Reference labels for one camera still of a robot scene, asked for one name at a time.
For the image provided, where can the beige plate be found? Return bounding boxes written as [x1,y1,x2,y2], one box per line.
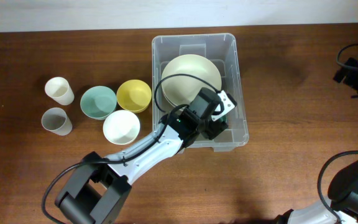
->
[161,54,222,106]

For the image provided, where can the mint green plastic cup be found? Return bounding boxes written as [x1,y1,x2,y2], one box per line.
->
[211,115,227,122]

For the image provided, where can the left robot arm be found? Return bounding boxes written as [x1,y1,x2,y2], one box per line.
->
[55,88,237,224]

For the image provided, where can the yellow bowl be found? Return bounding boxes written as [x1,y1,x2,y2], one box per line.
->
[116,80,152,113]

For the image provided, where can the clear plastic storage bin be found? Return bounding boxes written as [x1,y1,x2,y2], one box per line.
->
[152,33,249,152]

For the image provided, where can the translucent grey plastic cup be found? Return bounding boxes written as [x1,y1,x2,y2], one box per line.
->
[41,108,73,136]

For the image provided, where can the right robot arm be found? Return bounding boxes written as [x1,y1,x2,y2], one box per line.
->
[273,57,358,223]

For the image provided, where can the white bowl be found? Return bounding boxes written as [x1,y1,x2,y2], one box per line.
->
[103,110,140,145]

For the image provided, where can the mint green bowl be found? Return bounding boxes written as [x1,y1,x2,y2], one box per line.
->
[80,86,117,120]

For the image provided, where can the cream plastic cup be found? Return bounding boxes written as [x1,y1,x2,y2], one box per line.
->
[44,77,75,106]

